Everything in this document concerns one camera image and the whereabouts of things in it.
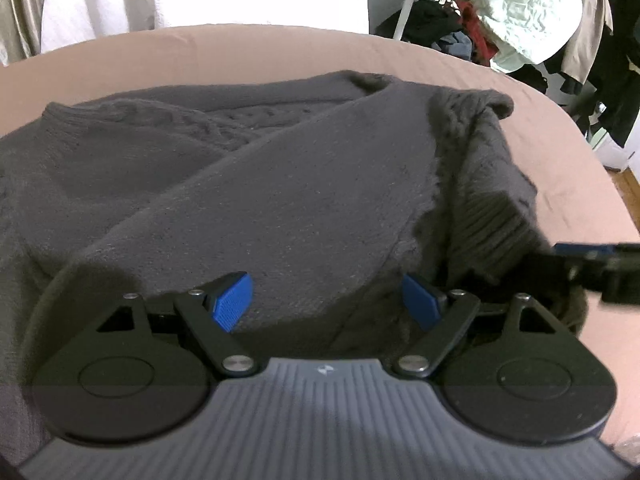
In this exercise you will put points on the black garment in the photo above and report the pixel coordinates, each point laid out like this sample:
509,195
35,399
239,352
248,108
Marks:
425,22

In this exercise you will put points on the pale green quilted jacket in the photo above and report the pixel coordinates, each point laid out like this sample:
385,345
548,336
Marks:
525,10

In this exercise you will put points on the dark hanging clothes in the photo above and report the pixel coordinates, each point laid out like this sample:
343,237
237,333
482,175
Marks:
615,60

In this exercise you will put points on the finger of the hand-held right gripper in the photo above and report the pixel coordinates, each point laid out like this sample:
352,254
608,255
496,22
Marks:
582,248
550,267

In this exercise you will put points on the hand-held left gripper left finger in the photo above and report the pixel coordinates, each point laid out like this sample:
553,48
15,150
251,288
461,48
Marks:
234,300

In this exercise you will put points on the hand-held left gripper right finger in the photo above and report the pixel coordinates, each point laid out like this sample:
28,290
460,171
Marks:
420,300

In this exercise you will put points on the red garment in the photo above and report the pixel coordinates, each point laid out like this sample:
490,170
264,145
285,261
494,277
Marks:
477,32

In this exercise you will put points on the beige curtain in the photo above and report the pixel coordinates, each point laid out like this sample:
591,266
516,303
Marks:
17,10

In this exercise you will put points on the blue-grey garment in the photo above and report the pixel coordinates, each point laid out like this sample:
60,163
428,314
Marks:
457,45

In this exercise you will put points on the beige hanging garment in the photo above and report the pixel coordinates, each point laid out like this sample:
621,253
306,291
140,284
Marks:
587,30

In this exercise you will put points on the white metal rack pole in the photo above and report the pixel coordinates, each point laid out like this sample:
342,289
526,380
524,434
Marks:
407,2

